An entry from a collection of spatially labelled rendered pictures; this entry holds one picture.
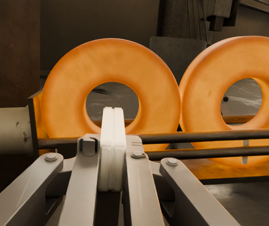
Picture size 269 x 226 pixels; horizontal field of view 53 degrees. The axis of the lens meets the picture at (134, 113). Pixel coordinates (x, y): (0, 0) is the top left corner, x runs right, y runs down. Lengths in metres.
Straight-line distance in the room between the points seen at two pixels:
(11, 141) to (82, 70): 0.11
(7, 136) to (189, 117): 0.20
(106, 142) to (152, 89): 0.16
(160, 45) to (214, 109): 2.40
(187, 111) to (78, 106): 0.12
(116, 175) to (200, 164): 0.21
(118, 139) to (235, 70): 0.20
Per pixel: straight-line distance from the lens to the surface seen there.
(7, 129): 0.32
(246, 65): 0.33
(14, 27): 0.48
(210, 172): 0.34
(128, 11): 8.23
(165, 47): 2.68
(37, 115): 0.30
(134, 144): 0.17
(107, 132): 0.17
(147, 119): 0.31
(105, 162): 0.16
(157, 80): 0.30
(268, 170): 0.37
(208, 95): 0.32
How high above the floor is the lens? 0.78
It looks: 14 degrees down
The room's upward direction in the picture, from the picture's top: 5 degrees clockwise
